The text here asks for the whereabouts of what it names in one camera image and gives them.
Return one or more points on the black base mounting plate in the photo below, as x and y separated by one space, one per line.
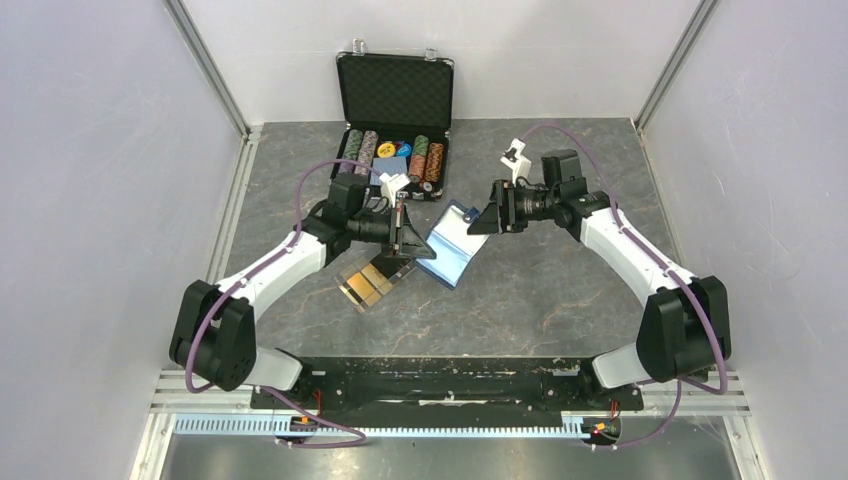
455 392

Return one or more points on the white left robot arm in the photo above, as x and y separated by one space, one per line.
215 331

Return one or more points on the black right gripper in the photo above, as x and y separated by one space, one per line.
503 214

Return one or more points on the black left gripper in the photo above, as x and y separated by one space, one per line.
403 237

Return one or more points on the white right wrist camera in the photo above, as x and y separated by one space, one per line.
515 160

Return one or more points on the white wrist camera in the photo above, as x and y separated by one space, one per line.
392 188
515 160

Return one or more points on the blue leather card holder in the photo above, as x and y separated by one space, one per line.
455 248

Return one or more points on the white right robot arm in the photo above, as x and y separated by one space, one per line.
685 321

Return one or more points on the yellow dealer button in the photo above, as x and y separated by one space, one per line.
386 150

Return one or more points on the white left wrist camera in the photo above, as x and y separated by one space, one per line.
392 188

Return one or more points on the blue playing card deck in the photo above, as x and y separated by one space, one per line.
394 167

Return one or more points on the clear acrylic card box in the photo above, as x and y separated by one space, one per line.
393 267

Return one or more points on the black poker chip case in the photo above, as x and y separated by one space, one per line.
399 99

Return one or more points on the gold VIP card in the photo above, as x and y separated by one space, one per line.
366 286

